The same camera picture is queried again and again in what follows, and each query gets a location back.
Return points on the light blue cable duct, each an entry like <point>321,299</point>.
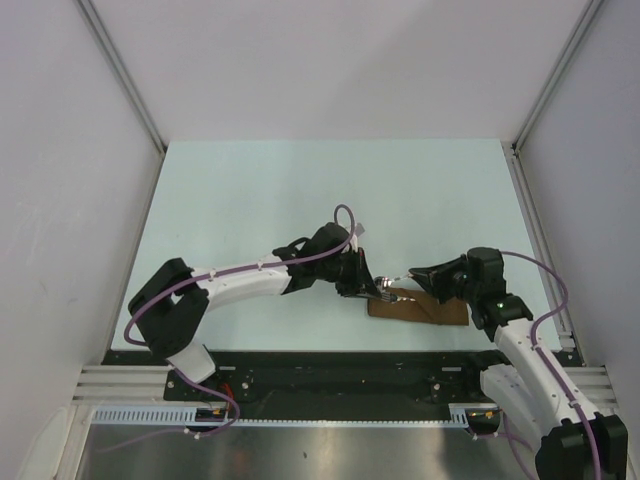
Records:
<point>208,416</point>

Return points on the spoon with wooden handle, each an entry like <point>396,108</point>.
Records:
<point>385,282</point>

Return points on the silver metal fork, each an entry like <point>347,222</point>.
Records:
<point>392,298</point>

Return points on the left aluminium frame post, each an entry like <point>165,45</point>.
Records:
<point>115,62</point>

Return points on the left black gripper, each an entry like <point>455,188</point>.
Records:
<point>359,268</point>

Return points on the right aluminium frame post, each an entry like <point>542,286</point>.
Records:
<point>568,52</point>

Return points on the brown cloth napkin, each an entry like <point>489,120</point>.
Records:
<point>420,307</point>

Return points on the aluminium rail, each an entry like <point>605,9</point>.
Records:
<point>145,385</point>
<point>555,292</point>

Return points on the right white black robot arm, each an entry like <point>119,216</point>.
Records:
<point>571,437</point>

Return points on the right side aluminium rail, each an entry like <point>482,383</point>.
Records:
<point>555,292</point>

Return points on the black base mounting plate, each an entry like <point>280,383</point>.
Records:
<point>411,381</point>

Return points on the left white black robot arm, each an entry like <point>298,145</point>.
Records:
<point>169,308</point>

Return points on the aluminium frame post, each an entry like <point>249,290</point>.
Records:
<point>115,62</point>
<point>568,52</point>

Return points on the front aluminium rail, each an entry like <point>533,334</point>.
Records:
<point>145,385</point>

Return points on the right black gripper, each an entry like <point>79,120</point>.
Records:
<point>432,279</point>

